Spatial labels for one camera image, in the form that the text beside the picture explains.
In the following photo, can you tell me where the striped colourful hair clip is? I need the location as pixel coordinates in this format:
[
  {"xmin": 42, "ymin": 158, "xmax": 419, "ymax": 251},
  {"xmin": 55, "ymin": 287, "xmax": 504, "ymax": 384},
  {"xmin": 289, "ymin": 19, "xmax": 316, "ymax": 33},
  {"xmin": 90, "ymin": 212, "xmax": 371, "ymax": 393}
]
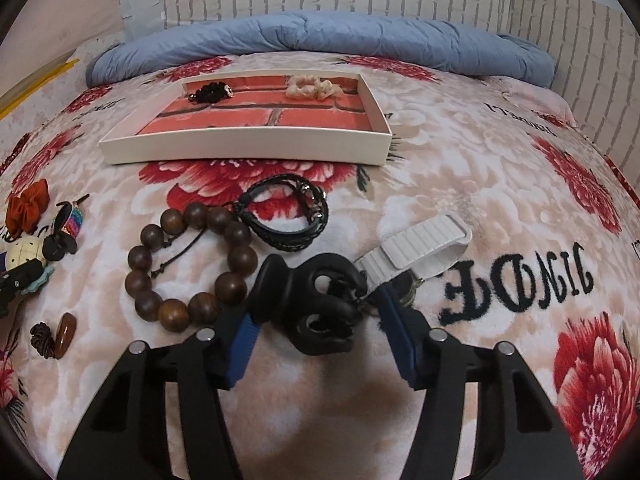
[{"xmin": 42, "ymin": 194, "xmax": 91, "ymax": 262}]

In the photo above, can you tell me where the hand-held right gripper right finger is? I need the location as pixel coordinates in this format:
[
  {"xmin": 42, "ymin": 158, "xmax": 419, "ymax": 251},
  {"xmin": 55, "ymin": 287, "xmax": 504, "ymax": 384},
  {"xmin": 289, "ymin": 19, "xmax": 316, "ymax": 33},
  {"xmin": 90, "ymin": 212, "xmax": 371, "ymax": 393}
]
[{"xmin": 377, "ymin": 287, "xmax": 586, "ymax": 480}]

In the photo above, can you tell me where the rolled blue quilt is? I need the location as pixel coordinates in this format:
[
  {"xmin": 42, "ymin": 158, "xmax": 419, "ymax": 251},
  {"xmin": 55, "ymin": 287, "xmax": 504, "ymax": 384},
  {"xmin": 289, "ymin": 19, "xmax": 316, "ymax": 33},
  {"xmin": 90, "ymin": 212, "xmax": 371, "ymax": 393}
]
[{"xmin": 86, "ymin": 10, "xmax": 557, "ymax": 88}]

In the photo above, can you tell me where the floral printed blanket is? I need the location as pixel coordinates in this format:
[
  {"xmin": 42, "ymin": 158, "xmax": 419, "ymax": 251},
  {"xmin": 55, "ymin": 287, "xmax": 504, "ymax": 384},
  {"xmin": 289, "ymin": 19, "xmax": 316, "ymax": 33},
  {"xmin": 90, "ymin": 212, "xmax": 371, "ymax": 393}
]
[{"xmin": 0, "ymin": 50, "xmax": 640, "ymax": 480}]

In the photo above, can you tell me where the black hair claw clip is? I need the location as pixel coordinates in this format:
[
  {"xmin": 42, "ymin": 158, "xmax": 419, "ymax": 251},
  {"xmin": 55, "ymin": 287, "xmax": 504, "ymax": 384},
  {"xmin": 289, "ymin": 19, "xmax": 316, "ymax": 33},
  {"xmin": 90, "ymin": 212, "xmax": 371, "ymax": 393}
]
[{"xmin": 248, "ymin": 254, "xmax": 369, "ymax": 356}]

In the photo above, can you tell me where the brown wooden bead bracelet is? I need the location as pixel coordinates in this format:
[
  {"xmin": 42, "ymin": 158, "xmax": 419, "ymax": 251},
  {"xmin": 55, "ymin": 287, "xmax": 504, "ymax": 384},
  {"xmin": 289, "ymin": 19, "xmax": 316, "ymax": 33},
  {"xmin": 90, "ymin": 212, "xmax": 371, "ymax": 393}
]
[{"xmin": 127, "ymin": 203, "xmax": 259, "ymax": 333}]

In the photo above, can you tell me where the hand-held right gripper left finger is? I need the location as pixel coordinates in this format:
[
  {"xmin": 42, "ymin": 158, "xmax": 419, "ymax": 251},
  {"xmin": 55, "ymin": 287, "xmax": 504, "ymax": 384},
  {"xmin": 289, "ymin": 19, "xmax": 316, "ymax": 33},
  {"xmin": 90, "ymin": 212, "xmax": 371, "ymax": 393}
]
[{"xmin": 56, "ymin": 305, "xmax": 262, "ymax": 480}]

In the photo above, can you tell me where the white tray with brick liner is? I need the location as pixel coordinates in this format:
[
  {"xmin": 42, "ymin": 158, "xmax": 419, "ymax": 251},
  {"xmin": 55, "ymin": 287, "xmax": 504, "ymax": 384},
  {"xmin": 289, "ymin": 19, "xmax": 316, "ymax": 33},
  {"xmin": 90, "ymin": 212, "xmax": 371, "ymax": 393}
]
[{"xmin": 98, "ymin": 74, "xmax": 394, "ymax": 167}]

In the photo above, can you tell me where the dark brown flower clip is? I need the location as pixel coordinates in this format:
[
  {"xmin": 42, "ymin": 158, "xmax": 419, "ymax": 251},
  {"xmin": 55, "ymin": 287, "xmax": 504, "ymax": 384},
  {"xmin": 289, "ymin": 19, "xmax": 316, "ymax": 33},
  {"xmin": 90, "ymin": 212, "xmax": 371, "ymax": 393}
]
[{"xmin": 30, "ymin": 322, "xmax": 56, "ymax": 359}]

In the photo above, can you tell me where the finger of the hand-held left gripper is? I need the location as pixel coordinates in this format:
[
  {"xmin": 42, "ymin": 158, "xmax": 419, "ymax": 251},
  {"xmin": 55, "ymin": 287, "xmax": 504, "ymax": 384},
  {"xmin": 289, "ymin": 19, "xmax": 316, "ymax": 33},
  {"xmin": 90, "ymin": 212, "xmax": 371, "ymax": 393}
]
[{"xmin": 0, "ymin": 265, "xmax": 31, "ymax": 318}]

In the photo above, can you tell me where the brown oval hair clip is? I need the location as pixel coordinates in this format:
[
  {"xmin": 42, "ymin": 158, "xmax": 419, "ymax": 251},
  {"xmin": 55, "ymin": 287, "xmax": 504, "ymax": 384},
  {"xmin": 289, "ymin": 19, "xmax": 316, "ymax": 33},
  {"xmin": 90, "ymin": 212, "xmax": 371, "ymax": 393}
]
[{"xmin": 54, "ymin": 312, "xmax": 77, "ymax": 359}]

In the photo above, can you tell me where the black hair scrunchie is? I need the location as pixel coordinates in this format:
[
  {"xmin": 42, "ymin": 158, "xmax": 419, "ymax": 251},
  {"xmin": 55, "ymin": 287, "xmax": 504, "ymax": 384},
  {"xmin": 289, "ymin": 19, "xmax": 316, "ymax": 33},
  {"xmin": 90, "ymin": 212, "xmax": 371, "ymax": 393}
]
[{"xmin": 189, "ymin": 81, "xmax": 235, "ymax": 105}]

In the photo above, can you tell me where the black braided leather bracelet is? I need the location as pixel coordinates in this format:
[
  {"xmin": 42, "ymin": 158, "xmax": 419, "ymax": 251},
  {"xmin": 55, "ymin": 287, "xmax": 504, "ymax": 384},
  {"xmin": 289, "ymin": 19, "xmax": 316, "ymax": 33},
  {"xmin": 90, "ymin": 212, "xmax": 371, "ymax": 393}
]
[{"xmin": 235, "ymin": 174, "xmax": 329, "ymax": 252}]

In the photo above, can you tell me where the cream hair scrunchie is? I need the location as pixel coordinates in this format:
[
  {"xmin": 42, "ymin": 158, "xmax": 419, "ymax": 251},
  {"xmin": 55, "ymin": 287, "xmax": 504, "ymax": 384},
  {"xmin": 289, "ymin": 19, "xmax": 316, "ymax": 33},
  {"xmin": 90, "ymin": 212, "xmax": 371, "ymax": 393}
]
[{"xmin": 285, "ymin": 75, "xmax": 343, "ymax": 101}]

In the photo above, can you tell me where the yellow edge strip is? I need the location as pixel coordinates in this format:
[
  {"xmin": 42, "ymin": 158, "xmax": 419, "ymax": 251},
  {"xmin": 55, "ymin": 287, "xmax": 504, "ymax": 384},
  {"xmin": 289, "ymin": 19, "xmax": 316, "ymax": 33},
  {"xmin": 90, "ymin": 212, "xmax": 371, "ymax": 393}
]
[{"xmin": 0, "ymin": 57, "xmax": 81, "ymax": 118}]

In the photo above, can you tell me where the orange bow hair tie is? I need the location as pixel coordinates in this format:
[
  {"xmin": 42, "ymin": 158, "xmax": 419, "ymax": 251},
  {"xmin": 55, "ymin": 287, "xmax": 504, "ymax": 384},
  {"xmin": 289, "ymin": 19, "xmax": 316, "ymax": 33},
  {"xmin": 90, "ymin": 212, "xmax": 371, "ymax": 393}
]
[{"xmin": 6, "ymin": 178, "xmax": 51, "ymax": 238}]

